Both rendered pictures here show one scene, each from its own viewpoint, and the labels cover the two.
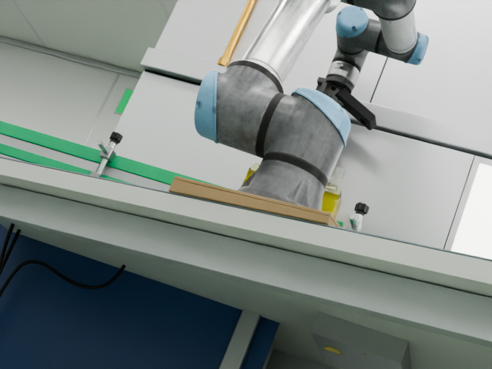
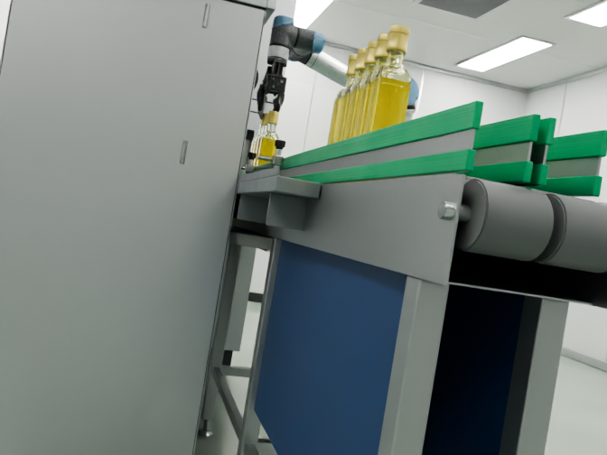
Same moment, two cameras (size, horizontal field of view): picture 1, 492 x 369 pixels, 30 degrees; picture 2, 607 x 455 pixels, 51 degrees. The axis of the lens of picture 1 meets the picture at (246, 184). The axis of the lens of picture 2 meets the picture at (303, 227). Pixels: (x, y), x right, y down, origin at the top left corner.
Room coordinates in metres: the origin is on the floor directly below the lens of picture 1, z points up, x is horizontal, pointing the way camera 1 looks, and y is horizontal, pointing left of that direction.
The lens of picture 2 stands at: (3.13, 1.87, 0.79)
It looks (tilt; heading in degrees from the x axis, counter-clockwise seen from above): 0 degrees down; 236
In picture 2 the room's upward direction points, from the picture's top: 9 degrees clockwise
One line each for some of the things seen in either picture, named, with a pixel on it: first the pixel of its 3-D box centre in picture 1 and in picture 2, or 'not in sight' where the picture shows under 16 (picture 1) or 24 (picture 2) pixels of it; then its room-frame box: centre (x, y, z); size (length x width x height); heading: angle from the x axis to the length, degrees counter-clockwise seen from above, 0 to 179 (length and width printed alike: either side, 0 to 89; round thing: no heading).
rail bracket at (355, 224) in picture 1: (353, 235); not in sight; (1.84, -0.25, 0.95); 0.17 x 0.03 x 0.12; 160
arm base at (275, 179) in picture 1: (284, 195); not in sight; (1.43, -0.07, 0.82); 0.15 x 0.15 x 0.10
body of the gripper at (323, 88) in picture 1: (328, 104); (275, 77); (2.03, -0.11, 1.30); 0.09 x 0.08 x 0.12; 71
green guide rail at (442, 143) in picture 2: not in sight; (245, 180); (2.04, -0.19, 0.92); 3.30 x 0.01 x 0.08; 70
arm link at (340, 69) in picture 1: (342, 76); (278, 55); (2.02, -0.11, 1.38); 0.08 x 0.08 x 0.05
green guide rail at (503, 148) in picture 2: not in sight; (265, 183); (1.97, -0.16, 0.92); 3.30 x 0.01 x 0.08; 70
